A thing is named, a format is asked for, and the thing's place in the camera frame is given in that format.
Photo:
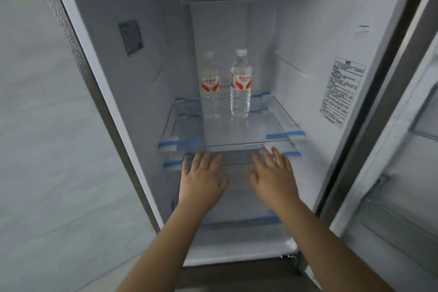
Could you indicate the person's left hand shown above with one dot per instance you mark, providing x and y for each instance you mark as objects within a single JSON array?
[{"x": 200, "y": 187}]

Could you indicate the person's right hand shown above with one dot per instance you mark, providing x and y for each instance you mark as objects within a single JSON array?
[{"x": 279, "y": 185}]

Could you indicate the person's right little finger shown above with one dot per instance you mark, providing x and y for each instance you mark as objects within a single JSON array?
[{"x": 288, "y": 163}]

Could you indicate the person's right middle finger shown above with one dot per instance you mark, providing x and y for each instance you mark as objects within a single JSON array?
[{"x": 269, "y": 158}]

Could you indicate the person's left little finger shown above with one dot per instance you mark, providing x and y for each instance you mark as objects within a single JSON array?
[{"x": 185, "y": 166}]

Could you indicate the person's left thumb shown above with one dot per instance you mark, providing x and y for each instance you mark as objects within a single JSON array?
[{"x": 224, "y": 183}]

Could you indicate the person's left middle finger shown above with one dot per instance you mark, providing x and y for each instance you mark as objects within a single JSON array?
[{"x": 205, "y": 162}]

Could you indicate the person's right thumb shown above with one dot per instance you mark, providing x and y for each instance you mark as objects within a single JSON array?
[{"x": 254, "y": 181}]

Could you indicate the person's right forearm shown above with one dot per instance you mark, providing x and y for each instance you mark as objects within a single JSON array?
[{"x": 325, "y": 250}]

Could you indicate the person's left forearm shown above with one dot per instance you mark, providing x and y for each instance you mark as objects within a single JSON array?
[{"x": 167, "y": 247}]

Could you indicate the blue tape strip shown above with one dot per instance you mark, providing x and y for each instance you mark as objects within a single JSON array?
[
  {"x": 178, "y": 144},
  {"x": 172, "y": 164},
  {"x": 285, "y": 135},
  {"x": 292, "y": 154}
]

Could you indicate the clear crisper drawer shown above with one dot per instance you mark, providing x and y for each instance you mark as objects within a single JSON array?
[{"x": 239, "y": 206}]

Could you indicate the clear glass refrigerator shelf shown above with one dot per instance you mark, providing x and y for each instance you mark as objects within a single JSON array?
[
  {"x": 236, "y": 157},
  {"x": 232, "y": 131}
]

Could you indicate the water bottle with red label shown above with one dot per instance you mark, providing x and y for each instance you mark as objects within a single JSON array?
[
  {"x": 209, "y": 83},
  {"x": 241, "y": 83}
]

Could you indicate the white printed info sticker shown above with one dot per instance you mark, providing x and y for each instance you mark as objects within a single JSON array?
[{"x": 342, "y": 91}]

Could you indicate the gray lower refrigerator door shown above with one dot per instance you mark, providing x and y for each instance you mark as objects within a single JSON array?
[{"x": 239, "y": 273}]

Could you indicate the white refrigerator door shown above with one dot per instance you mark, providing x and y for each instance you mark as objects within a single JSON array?
[{"x": 393, "y": 165}]

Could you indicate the gray control panel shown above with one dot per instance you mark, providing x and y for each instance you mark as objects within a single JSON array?
[{"x": 131, "y": 38}]

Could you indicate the open white refrigerator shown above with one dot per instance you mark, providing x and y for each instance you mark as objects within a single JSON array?
[{"x": 314, "y": 25}]

